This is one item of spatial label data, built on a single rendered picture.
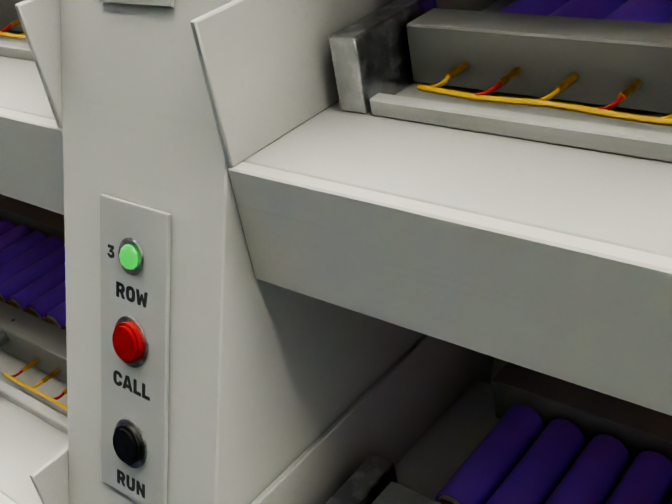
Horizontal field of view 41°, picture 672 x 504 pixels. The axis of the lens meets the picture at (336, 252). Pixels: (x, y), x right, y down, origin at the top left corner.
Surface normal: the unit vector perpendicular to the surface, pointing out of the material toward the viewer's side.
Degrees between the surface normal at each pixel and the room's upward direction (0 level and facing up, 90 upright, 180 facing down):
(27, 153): 110
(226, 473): 90
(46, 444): 21
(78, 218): 90
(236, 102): 90
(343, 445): 90
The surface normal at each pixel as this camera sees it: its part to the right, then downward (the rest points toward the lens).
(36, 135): -0.62, 0.49
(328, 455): 0.76, 0.22
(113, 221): -0.64, 0.17
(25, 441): -0.17, -0.84
